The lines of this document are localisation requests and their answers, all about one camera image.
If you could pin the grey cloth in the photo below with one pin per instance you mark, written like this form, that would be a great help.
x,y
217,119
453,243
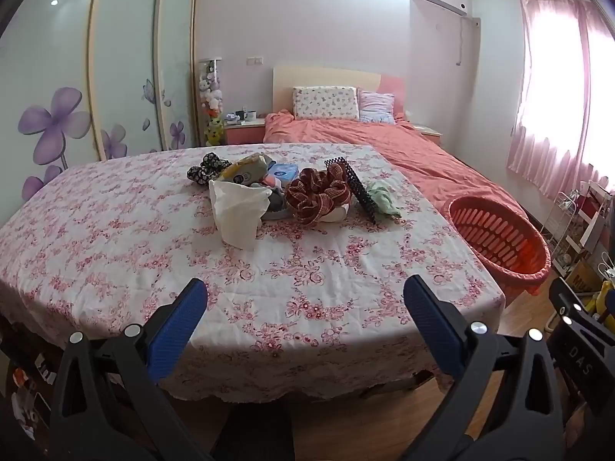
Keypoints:
x,y
276,204

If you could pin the yellowish tissue packet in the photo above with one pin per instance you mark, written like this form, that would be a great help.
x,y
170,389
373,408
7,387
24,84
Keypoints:
x,y
247,167

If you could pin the green cloth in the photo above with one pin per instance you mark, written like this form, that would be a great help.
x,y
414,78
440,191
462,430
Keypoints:
x,y
384,197

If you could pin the pink curtain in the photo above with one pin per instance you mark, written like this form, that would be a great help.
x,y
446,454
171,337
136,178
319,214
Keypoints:
x,y
552,105

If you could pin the black perforated strip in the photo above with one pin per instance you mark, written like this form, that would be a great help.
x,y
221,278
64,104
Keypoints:
x,y
363,197

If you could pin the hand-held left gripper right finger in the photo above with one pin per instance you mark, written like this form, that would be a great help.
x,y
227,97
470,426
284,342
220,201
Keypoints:
x,y
432,317

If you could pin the white bedside table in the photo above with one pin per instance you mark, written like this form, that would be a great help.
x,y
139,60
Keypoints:
x,y
427,132

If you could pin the black daisy print cloth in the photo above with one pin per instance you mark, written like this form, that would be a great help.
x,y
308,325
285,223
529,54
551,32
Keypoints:
x,y
206,168

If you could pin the white plastic bag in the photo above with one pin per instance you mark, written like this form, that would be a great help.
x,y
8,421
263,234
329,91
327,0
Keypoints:
x,y
238,211

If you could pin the blue tissue packet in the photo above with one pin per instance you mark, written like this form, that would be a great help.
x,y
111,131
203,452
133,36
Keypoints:
x,y
283,172

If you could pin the cardboard box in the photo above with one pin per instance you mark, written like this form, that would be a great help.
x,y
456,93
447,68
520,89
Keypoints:
x,y
581,276

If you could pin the green yellow plush toy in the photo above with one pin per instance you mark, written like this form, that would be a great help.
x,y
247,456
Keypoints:
x,y
214,129

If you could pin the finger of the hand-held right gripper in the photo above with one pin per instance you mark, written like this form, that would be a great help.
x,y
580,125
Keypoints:
x,y
571,300

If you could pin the orange plastic basket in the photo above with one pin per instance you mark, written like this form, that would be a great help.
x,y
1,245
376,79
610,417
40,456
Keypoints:
x,y
523,249

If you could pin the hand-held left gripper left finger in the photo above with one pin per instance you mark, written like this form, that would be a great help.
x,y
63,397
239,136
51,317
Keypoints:
x,y
178,321

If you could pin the pink floral tablecloth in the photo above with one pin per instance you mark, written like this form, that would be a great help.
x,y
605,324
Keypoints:
x,y
144,230

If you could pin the white shelf unit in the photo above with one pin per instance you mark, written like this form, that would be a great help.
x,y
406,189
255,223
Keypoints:
x,y
593,211

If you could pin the orange duvet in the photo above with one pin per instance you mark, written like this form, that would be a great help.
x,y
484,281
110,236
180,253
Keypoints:
x,y
384,144

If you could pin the white air conditioner pipe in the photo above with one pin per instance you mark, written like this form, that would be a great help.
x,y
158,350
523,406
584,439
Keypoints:
x,y
463,38

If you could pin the floral sliding door wardrobe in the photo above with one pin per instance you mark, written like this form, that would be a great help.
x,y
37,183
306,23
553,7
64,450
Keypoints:
x,y
120,57

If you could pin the pink nightstand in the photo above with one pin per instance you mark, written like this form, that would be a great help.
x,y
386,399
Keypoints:
x,y
242,134

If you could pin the floral pillow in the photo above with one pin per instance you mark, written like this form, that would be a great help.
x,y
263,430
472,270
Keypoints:
x,y
324,103

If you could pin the striped pink pillow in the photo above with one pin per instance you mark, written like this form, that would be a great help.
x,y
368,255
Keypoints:
x,y
377,105

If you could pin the red plaid scrunchie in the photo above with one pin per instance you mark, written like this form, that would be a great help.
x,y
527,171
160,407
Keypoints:
x,y
317,192

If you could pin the beige pink headboard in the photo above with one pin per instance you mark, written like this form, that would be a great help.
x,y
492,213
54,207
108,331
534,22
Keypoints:
x,y
326,77

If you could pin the clear tube of plush toys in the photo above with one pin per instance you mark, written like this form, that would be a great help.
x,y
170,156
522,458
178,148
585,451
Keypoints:
x,y
211,91

